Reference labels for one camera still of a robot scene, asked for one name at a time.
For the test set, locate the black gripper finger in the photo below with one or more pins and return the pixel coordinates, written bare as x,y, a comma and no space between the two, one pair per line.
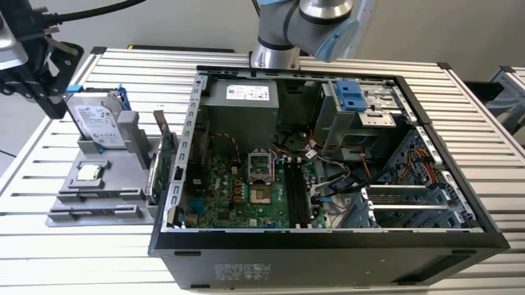
20,86
63,70

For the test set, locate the dark green RAM stick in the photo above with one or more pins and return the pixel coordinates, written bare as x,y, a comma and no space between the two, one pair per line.
100,194
96,212

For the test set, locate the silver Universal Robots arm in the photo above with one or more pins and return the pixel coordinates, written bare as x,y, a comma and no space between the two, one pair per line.
274,30

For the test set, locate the hard disk in blue carrier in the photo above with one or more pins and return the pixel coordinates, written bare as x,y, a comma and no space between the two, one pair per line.
92,120

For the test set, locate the silver CPU chip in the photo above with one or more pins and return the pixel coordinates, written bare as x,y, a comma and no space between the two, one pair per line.
88,172

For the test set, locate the grey plastic parts rack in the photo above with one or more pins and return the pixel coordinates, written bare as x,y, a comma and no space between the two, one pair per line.
120,175

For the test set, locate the green graphics card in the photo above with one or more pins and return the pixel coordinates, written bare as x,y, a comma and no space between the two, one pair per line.
163,159

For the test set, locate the grey power supply unit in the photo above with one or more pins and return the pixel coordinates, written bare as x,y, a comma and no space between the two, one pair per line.
242,123

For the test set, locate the green motherboard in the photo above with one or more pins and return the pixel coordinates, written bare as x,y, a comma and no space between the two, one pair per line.
220,187

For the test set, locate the blue expansion slot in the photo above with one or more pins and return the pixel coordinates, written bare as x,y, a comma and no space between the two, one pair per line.
196,206

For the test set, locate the thin metal locking lever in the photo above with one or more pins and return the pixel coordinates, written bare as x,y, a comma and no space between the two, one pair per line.
274,169

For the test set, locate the CPU socket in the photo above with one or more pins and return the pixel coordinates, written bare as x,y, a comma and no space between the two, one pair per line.
261,196

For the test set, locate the blue plastic drive latch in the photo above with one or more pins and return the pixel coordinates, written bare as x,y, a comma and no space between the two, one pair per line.
349,103

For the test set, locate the silver drive cage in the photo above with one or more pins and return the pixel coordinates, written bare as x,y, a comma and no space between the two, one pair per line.
349,132

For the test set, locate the black open PC case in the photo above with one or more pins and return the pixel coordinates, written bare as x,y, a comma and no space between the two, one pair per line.
287,264

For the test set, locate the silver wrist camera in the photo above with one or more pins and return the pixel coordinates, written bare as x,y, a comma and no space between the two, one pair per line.
9,46

